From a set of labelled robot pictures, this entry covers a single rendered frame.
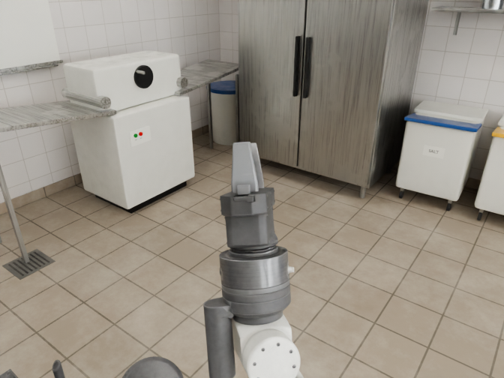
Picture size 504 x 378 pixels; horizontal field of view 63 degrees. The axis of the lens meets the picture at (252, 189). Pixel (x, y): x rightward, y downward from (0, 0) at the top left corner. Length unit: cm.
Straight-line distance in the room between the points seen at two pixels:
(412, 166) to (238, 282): 331
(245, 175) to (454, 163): 324
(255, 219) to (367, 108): 302
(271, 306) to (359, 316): 212
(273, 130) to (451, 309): 217
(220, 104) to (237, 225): 431
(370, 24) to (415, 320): 207
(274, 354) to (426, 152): 326
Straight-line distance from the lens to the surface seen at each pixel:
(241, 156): 49
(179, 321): 254
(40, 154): 406
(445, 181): 373
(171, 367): 67
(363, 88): 344
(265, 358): 51
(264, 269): 50
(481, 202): 373
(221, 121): 484
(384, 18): 333
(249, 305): 51
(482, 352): 265
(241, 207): 47
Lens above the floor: 177
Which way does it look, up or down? 27 degrees down
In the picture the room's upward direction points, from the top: straight up
